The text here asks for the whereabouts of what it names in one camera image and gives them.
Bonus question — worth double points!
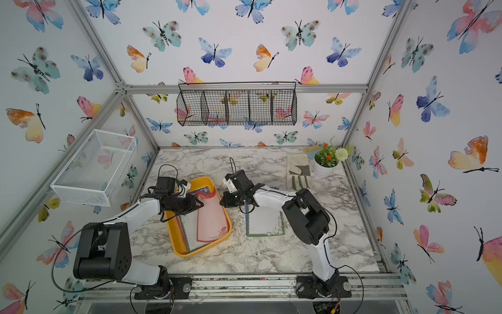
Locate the red stationery paper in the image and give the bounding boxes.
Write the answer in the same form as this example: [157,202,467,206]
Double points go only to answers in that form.
[197,191,229,243]

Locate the green floral stationery paper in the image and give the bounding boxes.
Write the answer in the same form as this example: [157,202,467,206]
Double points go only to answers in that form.
[244,205,285,238]

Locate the yellow plastic storage tray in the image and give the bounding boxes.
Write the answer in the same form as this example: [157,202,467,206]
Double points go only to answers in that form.
[166,177,233,258]

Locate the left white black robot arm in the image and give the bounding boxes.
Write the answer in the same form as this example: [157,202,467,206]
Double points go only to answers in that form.
[73,177,204,300]

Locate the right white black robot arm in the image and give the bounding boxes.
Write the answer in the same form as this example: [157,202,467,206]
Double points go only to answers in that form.
[220,170,352,300]

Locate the stack of stationery papers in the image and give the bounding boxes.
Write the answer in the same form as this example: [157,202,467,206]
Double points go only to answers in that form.
[177,186,230,254]

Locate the beige green gardening glove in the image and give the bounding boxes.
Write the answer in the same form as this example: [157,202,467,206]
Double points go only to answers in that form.
[286,154,311,190]

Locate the white potted flower plant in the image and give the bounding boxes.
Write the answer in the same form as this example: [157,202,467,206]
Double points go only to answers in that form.
[313,137,354,179]

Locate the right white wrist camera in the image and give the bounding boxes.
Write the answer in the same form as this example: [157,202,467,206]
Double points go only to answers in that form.
[223,173,237,193]

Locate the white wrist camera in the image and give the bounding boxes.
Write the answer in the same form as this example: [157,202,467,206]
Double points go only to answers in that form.
[223,173,237,193]
[176,180,191,198]

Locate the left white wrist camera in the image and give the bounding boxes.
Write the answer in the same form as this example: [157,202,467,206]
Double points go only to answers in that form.
[176,180,191,198]

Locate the black wire wall basket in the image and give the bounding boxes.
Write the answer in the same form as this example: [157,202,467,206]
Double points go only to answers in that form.
[175,81,298,126]

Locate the white mesh wall basket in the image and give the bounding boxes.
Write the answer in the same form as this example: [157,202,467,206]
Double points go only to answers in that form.
[50,129,137,207]

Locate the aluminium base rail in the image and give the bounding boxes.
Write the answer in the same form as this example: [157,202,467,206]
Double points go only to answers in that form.
[78,272,409,303]

